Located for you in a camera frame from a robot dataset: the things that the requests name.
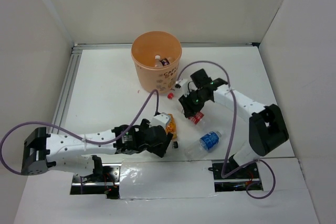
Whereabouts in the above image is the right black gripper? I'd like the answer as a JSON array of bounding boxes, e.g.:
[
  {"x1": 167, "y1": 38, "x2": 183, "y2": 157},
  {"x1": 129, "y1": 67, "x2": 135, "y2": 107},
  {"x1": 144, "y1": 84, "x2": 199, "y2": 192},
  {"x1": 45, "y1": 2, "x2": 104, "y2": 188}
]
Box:
[{"x1": 179, "y1": 88, "x2": 209, "y2": 118}]

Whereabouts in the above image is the clear bottle red label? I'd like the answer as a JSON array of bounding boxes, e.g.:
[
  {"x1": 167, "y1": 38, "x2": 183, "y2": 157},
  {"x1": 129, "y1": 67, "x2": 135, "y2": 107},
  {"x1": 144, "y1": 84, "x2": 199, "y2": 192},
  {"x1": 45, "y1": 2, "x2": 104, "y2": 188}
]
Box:
[{"x1": 167, "y1": 92, "x2": 207, "y2": 130}]

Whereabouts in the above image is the orange juice bottle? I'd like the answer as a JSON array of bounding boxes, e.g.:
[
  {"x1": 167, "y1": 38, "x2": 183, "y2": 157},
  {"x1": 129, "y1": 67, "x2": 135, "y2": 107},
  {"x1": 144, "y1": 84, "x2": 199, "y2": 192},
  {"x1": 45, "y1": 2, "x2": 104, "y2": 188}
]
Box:
[{"x1": 165, "y1": 114, "x2": 177, "y2": 141}]

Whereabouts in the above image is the clear bottle dark blue label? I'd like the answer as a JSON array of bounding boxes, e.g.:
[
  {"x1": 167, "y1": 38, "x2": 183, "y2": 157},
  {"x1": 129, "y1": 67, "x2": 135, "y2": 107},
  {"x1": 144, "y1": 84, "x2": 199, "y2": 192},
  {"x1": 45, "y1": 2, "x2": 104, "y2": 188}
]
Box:
[{"x1": 160, "y1": 57, "x2": 173, "y2": 67}]

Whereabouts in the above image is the clear bottle white cap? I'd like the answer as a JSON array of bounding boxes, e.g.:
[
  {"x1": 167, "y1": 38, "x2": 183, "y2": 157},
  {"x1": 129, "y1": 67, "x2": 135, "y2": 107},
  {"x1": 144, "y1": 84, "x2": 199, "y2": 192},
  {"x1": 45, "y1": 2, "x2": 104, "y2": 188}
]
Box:
[{"x1": 154, "y1": 55, "x2": 162, "y2": 68}]

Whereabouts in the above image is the clear bottle black label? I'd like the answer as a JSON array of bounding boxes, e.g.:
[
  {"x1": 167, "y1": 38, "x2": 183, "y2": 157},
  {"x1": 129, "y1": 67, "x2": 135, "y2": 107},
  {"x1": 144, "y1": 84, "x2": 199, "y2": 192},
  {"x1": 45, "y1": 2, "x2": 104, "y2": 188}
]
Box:
[{"x1": 172, "y1": 141, "x2": 178, "y2": 149}]

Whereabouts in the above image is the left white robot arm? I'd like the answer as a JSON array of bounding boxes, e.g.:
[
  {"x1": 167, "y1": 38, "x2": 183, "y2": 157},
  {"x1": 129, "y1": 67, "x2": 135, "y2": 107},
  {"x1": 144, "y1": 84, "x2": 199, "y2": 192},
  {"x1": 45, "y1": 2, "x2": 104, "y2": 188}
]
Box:
[{"x1": 21, "y1": 114, "x2": 173, "y2": 182}]

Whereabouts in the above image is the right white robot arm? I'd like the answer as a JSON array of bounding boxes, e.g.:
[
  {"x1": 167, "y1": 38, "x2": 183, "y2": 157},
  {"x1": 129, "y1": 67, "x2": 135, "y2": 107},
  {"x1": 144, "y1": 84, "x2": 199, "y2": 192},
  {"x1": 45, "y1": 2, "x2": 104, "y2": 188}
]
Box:
[{"x1": 175, "y1": 69, "x2": 289, "y2": 178}]

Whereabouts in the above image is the orange plastic bin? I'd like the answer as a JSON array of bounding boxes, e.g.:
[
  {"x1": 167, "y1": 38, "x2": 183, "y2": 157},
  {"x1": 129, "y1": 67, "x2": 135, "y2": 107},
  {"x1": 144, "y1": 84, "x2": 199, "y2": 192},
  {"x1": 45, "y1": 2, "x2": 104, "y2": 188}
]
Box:
[{"x1": 131, "y1": 31, "x2": 182, "y2": 94}]

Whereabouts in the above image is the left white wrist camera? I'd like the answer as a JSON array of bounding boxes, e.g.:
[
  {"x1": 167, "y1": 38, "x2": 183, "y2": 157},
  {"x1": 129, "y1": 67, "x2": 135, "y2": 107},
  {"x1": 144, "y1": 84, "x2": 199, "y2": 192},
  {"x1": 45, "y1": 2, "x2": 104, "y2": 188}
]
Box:
[{"x1": 150, "y1": 113, "x2": 171, "y2": 129}]

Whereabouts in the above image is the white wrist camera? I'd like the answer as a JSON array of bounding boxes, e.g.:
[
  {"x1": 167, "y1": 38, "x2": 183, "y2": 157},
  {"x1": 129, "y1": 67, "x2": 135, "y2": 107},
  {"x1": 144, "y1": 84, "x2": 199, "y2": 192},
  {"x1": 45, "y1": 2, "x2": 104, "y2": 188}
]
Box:
[
  {"x1": 174, "y1": 79, "x2": 190, "y2": 97},
  {"x1": 150, "y1": 113, "x2": 171, "y2": 129}
]

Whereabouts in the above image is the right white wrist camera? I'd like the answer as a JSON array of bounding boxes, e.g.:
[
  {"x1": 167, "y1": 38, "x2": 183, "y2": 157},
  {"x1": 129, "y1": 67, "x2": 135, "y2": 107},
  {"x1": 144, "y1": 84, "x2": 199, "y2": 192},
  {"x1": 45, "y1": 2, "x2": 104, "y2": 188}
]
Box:
[{"x1": 174, "y1": 79, "x2": 190, "y2": 97}]

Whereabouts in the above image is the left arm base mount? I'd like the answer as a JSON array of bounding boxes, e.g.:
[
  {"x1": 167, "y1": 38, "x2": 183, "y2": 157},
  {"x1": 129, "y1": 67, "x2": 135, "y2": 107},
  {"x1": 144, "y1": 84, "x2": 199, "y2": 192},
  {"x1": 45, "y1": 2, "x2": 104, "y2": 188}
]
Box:
[{"x1": 70, "y1": 155, "x2": 121, "y2": 199}]

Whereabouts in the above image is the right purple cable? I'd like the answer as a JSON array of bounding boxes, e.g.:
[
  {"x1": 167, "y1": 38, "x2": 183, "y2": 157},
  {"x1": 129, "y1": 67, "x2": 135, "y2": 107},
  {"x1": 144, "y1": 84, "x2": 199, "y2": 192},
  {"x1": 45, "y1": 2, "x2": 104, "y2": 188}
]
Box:
[{"x1": 177, "y1": 60, "x2": 276, "y2": 200}]

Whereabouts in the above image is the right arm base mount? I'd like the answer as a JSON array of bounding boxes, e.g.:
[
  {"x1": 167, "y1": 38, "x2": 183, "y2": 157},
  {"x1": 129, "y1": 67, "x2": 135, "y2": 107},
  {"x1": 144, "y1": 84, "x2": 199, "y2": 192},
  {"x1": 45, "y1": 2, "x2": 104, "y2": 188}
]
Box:
[{"x1": 208, "y1": 161, "x2": 263, "y2": 192}]

